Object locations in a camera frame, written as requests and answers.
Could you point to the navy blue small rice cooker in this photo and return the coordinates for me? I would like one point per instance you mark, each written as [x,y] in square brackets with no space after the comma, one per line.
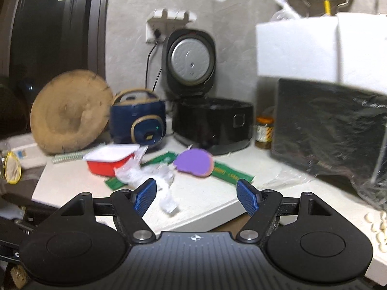
[127,120]

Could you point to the white plastic bag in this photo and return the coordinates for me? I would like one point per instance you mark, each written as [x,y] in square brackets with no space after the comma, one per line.
[136,175]

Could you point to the green striped cloth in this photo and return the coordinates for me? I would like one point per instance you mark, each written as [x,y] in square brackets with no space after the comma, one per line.
[66,157]

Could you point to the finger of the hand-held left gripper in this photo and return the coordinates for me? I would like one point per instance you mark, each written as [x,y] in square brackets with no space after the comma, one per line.
[30,207]

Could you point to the dark window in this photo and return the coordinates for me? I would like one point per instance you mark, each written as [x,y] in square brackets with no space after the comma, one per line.
[45,36]

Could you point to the long green packet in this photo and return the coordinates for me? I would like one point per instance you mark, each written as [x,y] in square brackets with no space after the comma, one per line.
[232,173]
[163,157]

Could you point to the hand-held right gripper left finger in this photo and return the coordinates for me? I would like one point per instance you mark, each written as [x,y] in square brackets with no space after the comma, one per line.
[145,198]

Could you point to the red and white food container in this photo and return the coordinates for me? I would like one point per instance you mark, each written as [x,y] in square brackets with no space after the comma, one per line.
[102,167]

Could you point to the steel sink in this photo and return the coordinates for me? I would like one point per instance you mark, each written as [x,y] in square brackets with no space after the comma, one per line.
[27,184]

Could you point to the white wall socket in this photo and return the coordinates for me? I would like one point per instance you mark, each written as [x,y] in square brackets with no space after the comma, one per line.
[151,33]

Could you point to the purple sponge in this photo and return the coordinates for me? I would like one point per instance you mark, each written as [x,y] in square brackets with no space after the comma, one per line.
[193,161]

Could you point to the clear plastic bag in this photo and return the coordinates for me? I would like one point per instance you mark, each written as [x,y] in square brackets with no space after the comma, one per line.
[284,13]

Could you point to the glass jar orange lid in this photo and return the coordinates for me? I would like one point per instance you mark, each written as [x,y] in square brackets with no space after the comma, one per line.
[264,133]

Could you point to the yellow silver scrub pad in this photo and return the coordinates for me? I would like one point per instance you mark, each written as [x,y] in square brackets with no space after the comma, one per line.
[12,167]

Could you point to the small blue orange packet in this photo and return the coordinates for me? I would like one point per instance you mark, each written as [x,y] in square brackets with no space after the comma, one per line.
[20,154]

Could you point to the black plastic-wrapped oven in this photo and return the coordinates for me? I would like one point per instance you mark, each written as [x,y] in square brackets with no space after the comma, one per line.
[317,120]

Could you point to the white foam box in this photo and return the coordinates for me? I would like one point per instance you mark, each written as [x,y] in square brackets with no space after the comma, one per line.
[362,51]
[296,48]

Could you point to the round wooden cutting board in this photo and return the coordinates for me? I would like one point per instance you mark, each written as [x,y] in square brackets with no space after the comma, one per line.
[69,111]

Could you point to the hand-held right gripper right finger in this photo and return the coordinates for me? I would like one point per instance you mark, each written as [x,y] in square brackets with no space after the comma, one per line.
[246,198]

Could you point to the pile of garlic cloves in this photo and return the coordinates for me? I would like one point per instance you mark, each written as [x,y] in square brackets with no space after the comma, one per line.
[381,235]

